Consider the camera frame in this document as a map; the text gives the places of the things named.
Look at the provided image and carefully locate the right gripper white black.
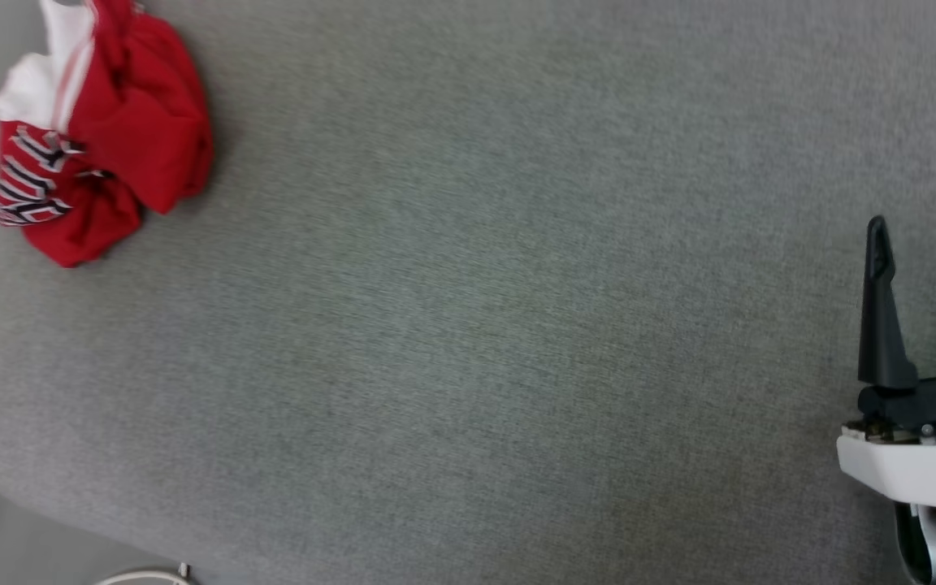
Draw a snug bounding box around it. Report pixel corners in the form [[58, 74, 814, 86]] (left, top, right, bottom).
[[836, 215, 936, 513]]

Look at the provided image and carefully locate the red white basketball jersey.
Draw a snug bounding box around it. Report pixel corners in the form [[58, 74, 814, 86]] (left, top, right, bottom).
[[0, 0, 215, 269]]

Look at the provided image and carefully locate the white round rim object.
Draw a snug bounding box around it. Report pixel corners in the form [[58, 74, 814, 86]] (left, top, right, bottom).
[[94, 562, 193, 585]]

